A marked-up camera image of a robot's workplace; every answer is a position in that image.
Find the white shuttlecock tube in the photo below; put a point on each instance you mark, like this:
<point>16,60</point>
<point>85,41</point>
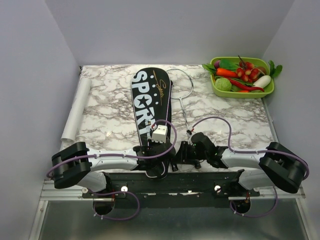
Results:
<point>75,115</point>

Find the white toy radish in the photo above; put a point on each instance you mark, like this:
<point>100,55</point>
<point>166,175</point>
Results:
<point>263,81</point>

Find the green toy leaf outside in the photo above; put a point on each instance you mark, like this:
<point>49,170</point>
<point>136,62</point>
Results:
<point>274,70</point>

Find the badminton racket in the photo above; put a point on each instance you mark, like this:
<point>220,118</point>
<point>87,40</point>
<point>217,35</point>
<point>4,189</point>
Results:
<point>174,167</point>
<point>183,87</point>

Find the orange toy carrot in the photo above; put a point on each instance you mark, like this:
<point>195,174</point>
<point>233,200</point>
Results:
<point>222,72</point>

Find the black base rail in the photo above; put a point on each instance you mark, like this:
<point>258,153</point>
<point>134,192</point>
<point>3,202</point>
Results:
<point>176,190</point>

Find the red toy cherry bunch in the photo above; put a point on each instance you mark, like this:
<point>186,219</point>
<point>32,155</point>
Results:
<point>247,71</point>

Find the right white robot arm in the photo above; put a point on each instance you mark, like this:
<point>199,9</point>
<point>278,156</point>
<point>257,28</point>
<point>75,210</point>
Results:
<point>274,166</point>

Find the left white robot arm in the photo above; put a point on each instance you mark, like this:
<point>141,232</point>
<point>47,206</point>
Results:
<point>78,165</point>

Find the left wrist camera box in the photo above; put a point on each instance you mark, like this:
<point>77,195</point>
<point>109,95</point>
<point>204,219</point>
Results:
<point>159,134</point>

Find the green toy cabbage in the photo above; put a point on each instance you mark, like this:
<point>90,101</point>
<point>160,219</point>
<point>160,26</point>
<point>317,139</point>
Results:
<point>223,84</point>

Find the purple toy onion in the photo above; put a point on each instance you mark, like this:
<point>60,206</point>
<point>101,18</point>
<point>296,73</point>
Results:
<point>217,64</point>

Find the black sport racket bag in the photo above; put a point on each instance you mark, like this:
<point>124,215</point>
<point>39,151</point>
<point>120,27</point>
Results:
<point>151,90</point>

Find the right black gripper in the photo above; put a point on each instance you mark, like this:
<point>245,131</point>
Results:
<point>181,156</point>

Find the red toy chili pepper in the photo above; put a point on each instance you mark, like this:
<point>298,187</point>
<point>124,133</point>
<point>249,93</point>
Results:
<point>245,87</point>

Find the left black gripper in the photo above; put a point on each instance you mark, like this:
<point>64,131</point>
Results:
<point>152,143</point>

